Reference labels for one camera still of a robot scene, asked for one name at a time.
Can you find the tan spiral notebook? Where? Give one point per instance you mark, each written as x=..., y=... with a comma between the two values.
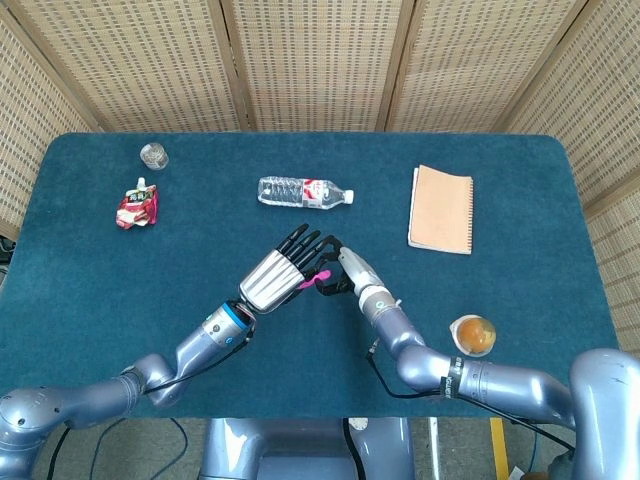
x=440, y=210

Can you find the orange jelly cup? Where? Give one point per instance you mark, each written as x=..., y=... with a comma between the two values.
x=472, y=335

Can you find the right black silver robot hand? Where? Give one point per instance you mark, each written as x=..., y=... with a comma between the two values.
x=360, y=275

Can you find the small clear plastic cup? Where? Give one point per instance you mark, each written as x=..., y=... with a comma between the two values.
x=154, y=157

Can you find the clear plastic water bottle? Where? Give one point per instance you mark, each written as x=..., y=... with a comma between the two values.
x=285, y=192

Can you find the pink clay stick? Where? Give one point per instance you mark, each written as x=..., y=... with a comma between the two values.
x=322, y=275

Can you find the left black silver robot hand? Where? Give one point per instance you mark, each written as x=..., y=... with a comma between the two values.
x=270, y=282

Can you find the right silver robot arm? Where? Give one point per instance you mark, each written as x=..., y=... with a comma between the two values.
x=500, y=385

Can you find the silver robot torso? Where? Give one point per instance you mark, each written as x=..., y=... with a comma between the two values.
x=300, y=450

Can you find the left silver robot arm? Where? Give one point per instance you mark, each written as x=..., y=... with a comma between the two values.
x=200, y=345

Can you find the crumpled red snack pouch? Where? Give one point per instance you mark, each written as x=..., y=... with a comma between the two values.
x=137, y=207

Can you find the blue table cloth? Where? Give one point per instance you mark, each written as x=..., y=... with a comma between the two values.
x=150, y=280

